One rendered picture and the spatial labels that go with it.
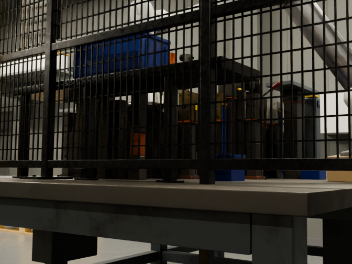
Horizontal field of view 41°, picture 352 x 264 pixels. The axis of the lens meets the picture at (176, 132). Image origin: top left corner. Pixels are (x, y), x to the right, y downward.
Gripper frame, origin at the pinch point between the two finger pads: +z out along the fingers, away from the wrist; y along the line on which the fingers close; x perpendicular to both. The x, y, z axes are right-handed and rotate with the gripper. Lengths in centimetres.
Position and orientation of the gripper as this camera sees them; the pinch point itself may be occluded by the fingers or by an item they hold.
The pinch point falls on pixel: (155, 97)
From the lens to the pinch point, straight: 202.5
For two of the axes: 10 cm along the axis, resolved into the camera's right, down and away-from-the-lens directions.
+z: 1.6, 9.8, 1.3
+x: -5.9, 1.9, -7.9
